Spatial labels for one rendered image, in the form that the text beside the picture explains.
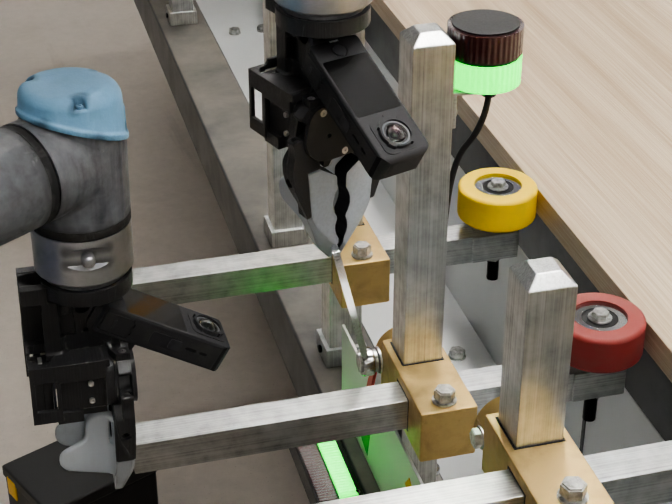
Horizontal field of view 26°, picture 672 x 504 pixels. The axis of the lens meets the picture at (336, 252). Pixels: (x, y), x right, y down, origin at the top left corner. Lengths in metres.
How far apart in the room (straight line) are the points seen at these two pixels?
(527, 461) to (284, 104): 0.32
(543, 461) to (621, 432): 0.40
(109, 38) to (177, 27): 1.84
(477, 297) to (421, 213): 0.56
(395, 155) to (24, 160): 0.26
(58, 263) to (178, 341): 0.12
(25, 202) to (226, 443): 0.32
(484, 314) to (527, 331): 0.76
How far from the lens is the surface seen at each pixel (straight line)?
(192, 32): 2.39
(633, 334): 1.26
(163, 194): 3.38
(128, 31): 4.30
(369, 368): 1.30
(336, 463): 1.42
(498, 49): 1.13
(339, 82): 1.06
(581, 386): 1.30
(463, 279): 1.78
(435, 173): 1.17
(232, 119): 2.09
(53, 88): 1.04
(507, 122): 1.62
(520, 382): 0.98
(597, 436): 1.46
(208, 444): 1.21
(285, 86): 1.11
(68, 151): 1.03
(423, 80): 1.14
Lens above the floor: 1.60
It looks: 31 degrees down
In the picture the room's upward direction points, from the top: straight up
